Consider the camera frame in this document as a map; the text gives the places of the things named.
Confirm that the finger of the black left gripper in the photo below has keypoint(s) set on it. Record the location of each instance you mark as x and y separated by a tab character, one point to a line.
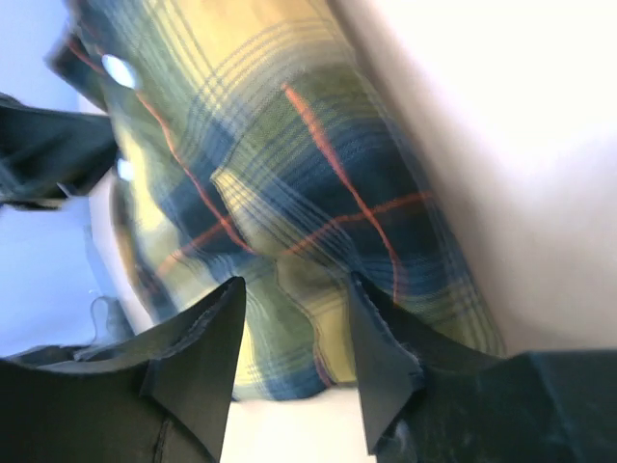
49	156

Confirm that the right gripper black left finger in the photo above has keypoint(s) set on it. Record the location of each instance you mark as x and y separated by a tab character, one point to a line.
162	396

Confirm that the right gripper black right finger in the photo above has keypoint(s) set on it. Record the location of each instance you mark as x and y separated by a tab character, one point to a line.
427	398

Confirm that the yellow plaid long sleeve shirt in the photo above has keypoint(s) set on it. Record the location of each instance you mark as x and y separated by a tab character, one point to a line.
259	150

